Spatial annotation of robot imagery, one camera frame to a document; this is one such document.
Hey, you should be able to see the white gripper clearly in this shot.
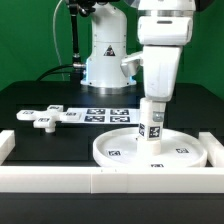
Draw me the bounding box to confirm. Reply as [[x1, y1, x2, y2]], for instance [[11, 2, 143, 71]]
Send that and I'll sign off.
[[138, 16, 193, 122]]

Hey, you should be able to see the white round table top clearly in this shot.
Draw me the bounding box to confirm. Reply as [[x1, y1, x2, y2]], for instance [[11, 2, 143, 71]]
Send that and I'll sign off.
[[93, 127, 207, 168]]

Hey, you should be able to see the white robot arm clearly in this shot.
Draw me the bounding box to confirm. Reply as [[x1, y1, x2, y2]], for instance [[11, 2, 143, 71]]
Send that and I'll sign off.
[[81, 0, 215, 123]]

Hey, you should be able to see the white fiducial marker sheet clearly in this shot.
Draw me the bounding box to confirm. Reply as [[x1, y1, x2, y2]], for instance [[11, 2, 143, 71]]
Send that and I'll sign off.
[[61, 108, 139, 125]]

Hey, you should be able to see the white right fence bar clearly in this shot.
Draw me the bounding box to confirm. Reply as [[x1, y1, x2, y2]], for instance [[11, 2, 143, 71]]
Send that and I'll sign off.
[[199, 132, 224, 168]]

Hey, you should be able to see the white fence bar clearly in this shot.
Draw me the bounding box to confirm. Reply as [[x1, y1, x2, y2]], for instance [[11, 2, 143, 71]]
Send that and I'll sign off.
[[0, 166, 224, 194], [0, 130, 15, 166], [199, 132, 224, 168]]

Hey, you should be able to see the white cross-shaped table base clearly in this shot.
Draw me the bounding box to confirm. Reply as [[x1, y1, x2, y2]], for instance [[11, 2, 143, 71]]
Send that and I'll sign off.
[[16, 105, 81, 133]]

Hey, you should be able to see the white front fence bar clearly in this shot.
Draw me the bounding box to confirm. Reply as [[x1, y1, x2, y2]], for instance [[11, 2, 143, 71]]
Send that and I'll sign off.
[[0, 166, 224, 194]]

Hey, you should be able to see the white left fence bar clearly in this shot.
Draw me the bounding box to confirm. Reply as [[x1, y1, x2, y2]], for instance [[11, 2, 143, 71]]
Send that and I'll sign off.
[[0, 130, 15, 166]]

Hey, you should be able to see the black cable bundle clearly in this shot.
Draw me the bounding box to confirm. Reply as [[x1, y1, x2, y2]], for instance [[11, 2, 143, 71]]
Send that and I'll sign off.
[[35, 64, 75, 82]]

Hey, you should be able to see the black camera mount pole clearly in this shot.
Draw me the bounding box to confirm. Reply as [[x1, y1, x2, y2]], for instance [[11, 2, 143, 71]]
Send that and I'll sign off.
[[65, 0, 98, 83]]

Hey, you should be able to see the grey cable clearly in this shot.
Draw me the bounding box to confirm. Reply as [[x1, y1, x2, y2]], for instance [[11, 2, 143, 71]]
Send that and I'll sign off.
[[52, 0, 68, 81]]

